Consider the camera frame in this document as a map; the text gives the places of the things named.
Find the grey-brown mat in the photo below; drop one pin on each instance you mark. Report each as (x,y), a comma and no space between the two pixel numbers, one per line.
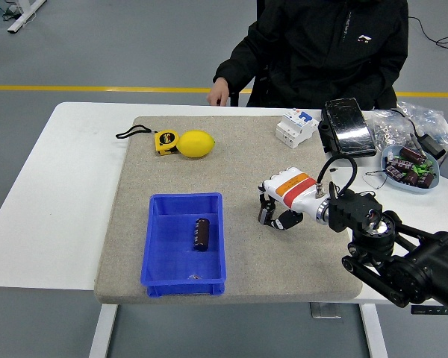
(246,149)

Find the small debris scrap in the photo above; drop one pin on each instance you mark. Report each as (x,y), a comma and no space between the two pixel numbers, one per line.
(194,276)

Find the black power adapter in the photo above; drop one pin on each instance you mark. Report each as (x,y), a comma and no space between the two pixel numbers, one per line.
(433,146)

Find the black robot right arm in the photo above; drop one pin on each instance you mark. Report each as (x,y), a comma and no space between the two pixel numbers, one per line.
(354,212)

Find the clear bag of metal washers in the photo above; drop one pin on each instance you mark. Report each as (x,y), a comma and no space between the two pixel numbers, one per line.
(386,132)

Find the clear bag of blue parts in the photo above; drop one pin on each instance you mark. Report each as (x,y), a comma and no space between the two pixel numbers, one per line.
(429,119)

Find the grey metal table bracket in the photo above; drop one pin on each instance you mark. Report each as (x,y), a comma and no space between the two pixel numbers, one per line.
(325,310)

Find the yellow tape measure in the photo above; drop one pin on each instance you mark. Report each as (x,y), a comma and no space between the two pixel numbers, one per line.
(165,141)

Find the light blue bowl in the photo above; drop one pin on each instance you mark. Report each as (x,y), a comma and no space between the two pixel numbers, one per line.
(414,190)

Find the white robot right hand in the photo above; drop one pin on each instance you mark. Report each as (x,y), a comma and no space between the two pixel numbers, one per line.
(291,188)

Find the white circuit breaker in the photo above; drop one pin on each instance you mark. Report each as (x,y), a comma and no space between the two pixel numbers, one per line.
(293,130)

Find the grey metal probe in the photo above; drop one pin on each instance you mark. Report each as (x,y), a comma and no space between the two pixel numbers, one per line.
(416,141)

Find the blue plastic box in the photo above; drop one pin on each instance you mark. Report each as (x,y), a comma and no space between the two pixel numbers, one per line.
(171,242)

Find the white table leg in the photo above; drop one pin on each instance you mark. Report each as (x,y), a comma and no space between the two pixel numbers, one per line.
(102,332)
(374,332)

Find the white desk frame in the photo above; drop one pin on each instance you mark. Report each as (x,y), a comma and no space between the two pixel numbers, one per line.
(22,18)

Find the yellow lemon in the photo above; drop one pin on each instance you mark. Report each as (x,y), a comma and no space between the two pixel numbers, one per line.
(195,144)

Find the person's right hand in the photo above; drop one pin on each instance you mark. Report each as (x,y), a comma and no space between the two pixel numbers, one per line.
(218,93)

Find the person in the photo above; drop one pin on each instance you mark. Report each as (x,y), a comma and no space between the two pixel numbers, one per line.
(321,56)

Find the black wrapped case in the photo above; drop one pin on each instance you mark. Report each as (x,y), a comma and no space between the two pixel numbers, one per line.
(345,127)

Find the black table control panel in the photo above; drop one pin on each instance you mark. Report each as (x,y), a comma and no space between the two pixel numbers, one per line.
(433,310)

